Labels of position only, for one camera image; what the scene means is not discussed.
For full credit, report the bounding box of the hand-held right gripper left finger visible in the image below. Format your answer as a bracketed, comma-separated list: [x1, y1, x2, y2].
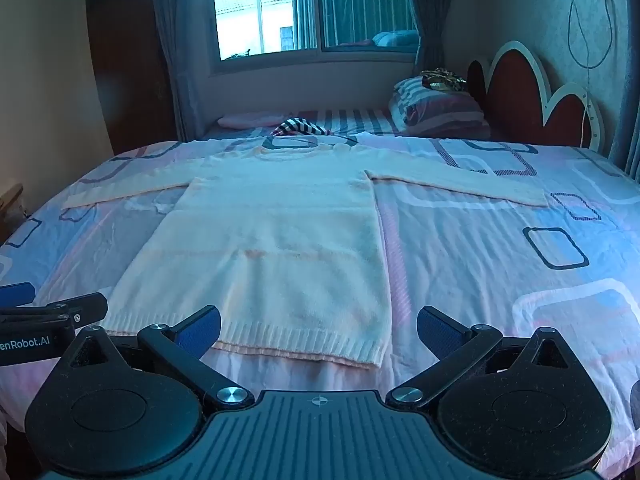
[60, 305, 255, 409]

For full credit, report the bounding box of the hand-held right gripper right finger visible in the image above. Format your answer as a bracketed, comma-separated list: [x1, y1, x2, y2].
[387, 305, 576, 409]

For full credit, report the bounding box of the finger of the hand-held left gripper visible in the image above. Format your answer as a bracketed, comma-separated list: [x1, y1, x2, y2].
[0, 292, 109, 330]
[0, 281, 37, 308]

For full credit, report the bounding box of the cream knit sweater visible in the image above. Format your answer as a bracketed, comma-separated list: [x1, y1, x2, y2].
[60, 142, 551, 371]

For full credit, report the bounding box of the wooden nightstand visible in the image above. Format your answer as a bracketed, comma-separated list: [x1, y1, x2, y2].
[0, 182, 27, 242]

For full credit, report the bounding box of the pink patterned bed cover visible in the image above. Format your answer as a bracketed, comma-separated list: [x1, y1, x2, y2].
[0, 132, 640, 480]

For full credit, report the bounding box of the pink pillow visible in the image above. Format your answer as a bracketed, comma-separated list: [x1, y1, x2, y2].
[217, 112, 292, 129]

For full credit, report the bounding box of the striped pillow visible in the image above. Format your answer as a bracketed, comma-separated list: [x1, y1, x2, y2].
[389, 76, 490, 137]

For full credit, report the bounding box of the striped bed sheet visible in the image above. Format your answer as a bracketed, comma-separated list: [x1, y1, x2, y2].
[200, 107, 493, 142]

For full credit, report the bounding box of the striped garment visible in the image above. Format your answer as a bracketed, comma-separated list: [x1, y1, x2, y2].
[269, 116, 334, 137]

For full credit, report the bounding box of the dark wooden wardrobe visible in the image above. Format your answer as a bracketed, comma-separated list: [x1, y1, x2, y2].
[84, 0, 182, 157]

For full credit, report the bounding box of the gold patterned cloth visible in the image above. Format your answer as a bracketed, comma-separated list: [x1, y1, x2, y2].
[420, 67, 469, 92]

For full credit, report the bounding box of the red white headboard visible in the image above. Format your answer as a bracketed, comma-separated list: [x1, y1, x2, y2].
[466, 40, 607, 152]

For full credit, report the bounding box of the grey curtain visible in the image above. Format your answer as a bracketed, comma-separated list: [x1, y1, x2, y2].
[146, 0, 222, 142]
[404, 0, 462, 77]

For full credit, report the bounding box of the teal blanket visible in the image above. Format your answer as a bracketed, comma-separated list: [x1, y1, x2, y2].
[372, 30, 419, 53]

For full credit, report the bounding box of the window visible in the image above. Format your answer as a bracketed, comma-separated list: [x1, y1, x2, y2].
[209, 0, 422, 62]

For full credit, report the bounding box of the black wall cable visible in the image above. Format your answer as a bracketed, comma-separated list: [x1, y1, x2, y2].
[567, 0, 614, 71]

